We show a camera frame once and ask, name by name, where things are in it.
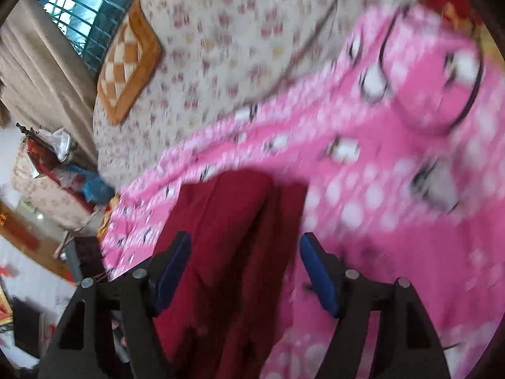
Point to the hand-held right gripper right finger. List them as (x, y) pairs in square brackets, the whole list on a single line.
[(317, 274)]

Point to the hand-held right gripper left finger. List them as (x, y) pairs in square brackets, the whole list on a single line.
[(173, 274)]

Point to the dark red sweater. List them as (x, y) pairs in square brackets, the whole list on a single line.
[(232, 252)]

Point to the pink penguin print blanket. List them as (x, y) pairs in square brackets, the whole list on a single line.
[(394, 189)]

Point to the blue plastic bag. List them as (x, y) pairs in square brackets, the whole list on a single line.
[(94, 187)]

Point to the floral armchair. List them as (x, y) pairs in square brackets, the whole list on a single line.
[(47, 193)]

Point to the silver plastic bag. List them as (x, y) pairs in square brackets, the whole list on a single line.
[(57, 144)]

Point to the orange checkered cushion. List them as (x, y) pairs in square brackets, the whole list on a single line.
[(128, 63)]

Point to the beige curtain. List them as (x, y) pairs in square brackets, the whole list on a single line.
[(43, 79)]

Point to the floral quilt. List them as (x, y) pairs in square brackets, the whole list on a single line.
[(252, 47)]

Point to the window with metal grille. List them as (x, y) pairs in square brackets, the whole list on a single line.
[(88, 15)]

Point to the red and yellow cloth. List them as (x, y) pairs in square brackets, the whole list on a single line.
[(453, 4)]

